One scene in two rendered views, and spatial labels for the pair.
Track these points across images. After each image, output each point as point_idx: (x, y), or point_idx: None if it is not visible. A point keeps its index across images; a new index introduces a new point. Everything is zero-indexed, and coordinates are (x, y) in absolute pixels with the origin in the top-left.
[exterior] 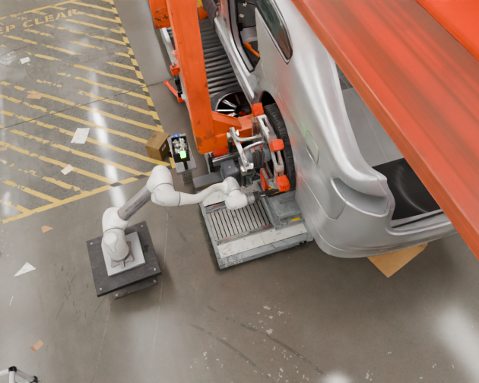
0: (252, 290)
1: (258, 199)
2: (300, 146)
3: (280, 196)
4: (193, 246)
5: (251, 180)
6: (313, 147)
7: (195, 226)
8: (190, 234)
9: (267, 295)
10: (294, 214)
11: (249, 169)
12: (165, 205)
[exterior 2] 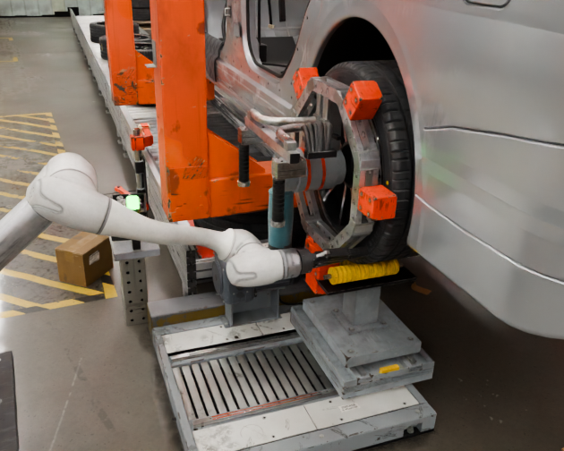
0: None
1: (310, 265)
2: (440, 27)
3: (347, 321)
4: (129, 440)
5: (277, 306)
6: None
7: (141, 399)
8: (124, 414)
9: None
10: (384, 363)
11: (294, 156)
12: (64, 218)
